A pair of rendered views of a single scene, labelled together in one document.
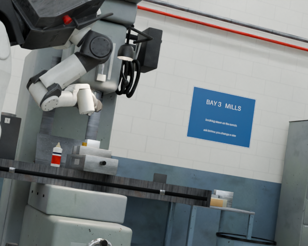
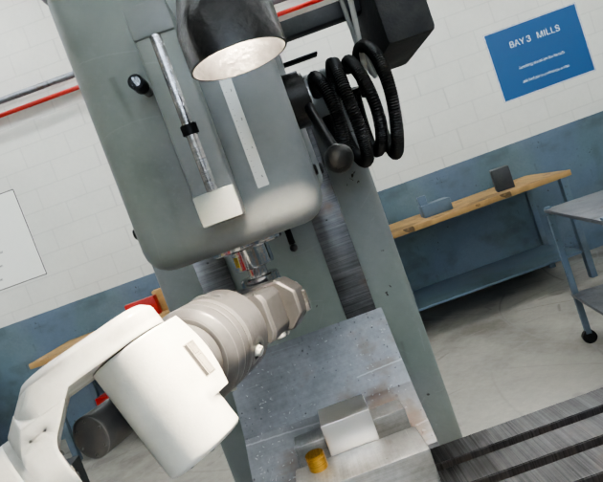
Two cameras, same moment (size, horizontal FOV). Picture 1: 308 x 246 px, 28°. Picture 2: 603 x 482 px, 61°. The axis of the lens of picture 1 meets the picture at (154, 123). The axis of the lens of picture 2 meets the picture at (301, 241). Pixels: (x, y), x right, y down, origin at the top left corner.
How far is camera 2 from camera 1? 2.31 m
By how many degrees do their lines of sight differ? 22
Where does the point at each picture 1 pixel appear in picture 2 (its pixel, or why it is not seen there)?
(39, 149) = (246, 406)
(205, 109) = (512, 55)
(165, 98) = (456, 72)
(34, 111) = not seen: hidden behind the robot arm
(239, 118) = (563, 40)
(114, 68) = (262, 127)
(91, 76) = (188, 218)
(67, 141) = (303, 345)
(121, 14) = not seen: outside the picture
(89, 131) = (346, 291)
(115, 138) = (419, 153)
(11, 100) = not seen: hidden behind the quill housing
